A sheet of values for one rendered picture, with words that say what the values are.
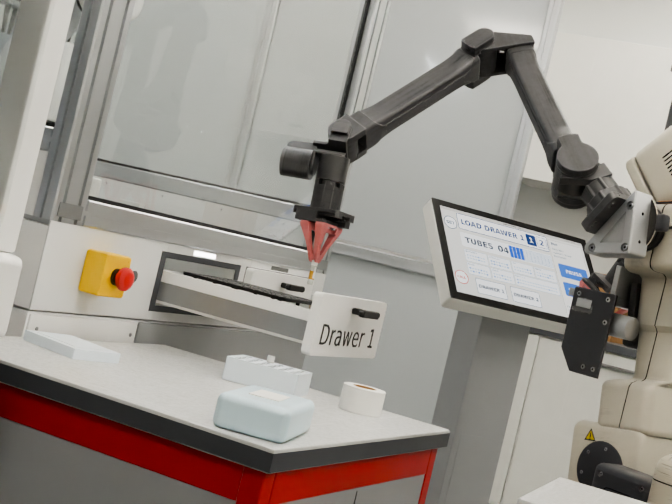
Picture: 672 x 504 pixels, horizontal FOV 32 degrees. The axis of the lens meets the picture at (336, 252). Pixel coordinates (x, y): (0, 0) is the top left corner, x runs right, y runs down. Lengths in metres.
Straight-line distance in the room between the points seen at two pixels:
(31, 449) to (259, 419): 0.33
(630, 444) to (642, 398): 0.09
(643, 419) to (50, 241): 1.08
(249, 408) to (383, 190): 2.59
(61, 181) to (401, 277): 2.17
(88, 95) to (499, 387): 1.57
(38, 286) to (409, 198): 2.20
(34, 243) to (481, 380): 1.50
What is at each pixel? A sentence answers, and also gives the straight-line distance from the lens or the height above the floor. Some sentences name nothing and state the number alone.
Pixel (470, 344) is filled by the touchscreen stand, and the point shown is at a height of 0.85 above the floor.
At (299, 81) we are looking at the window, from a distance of 2.50.
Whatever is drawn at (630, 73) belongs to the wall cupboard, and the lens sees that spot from 5.51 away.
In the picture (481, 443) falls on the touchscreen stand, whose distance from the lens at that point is 3.10.
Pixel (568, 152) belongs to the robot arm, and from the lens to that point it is 2.17.
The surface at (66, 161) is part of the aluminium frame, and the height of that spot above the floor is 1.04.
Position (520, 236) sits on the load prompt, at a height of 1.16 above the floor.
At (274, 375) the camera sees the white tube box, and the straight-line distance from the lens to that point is 1.86.
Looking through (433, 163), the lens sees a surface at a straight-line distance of 3.91.
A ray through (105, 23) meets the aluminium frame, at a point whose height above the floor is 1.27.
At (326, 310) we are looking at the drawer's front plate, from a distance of 2.01.
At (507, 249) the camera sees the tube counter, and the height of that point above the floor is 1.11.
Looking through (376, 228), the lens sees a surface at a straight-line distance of 3.94.
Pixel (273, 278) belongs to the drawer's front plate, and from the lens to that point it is 2.49.
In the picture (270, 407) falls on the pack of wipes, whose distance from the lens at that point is 1.41.
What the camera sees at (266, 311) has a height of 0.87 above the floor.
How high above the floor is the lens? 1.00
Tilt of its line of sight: level
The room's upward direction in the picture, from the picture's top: 13 degrees clockwise
